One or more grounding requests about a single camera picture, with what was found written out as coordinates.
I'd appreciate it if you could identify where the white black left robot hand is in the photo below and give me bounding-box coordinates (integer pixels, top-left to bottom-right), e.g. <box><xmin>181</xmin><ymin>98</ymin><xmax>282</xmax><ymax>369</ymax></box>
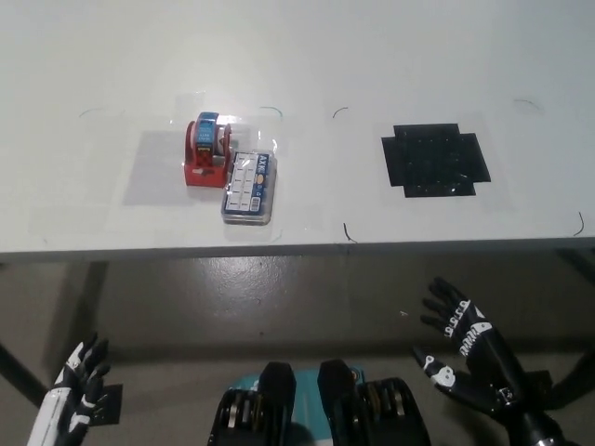
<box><xmin>25</xmin><ymin>332</ymin><xmax>112</xmax><ymax>446</ymax></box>

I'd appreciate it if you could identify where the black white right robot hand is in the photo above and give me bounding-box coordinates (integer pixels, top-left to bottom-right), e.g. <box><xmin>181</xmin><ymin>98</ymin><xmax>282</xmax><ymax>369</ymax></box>
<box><xmin>412</xmin><ymin>277</ymin><xmax>531</xmax><ymax>419</ymax></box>

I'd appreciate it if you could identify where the dark upright table leg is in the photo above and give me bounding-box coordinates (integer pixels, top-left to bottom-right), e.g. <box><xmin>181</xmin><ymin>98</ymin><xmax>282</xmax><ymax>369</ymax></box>
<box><xmin>58</xmin><ymin>262</ymin><xmax>109</xmax><ymax>354</ymax></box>

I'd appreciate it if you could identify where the dark angled table leg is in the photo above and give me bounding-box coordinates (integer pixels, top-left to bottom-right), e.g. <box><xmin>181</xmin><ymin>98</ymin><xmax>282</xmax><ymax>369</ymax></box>
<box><xmin>550</xmin><ymin>248</ymin><xmax>595</xmax><ymax>410</ymax></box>

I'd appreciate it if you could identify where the clear plastic battery case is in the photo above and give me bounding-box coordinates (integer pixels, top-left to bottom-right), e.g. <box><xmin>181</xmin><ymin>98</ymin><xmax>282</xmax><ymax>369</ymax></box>
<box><xmin>218</xmin><ymin>149</ymin><xmax>280</xmax><ymax>228</ymax></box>

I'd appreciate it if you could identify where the red tape dispenser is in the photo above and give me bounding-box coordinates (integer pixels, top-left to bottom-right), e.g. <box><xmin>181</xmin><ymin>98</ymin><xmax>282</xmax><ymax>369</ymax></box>
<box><xmin>182</xmin><ymin>111</ymin><xmax>238</xmax><ymax>188</ymax></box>

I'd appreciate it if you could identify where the dark slanted table brace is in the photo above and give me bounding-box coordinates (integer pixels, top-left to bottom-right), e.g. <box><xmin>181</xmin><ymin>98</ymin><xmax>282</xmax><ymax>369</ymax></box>
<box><xmin>0</xmin><ymin>343</ymin><xmax>50</xmax><ymax>408</ymax></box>

